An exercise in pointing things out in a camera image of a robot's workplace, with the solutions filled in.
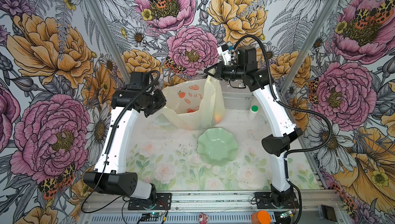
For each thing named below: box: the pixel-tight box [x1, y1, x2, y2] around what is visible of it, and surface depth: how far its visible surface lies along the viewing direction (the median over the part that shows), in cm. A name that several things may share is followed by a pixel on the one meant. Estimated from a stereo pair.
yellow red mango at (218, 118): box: [214, 114, 223, 124], surface depth 93 cm
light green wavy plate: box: [197, 127, 239, 167], surface depth 93 cm
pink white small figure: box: [198, 212, 210, 224], surface depth 67 cm
